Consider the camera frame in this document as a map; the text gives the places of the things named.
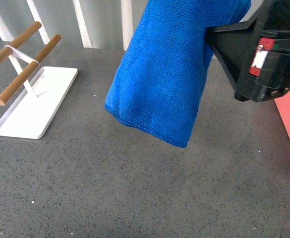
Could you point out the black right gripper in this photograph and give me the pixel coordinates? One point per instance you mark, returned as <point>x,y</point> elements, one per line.
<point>255,54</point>

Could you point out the blue microfiber cloth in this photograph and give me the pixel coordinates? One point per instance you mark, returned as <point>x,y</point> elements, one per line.
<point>158,85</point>

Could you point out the white pleated curtain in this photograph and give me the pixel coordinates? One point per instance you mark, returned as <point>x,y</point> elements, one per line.
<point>91,24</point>

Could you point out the white rack with wooden bars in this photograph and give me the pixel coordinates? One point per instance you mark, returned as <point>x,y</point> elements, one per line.
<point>44,88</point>

